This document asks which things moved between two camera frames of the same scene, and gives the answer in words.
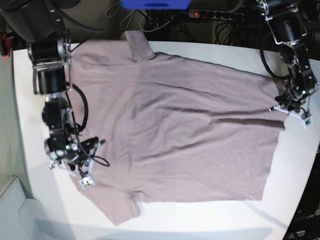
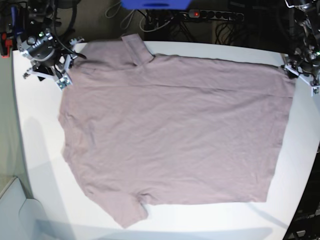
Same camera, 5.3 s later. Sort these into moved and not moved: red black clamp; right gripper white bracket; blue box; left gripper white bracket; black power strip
Moved: right gripper white bracket; left gripper white bracket
Not moved: black power strip; blue box; red black clamp
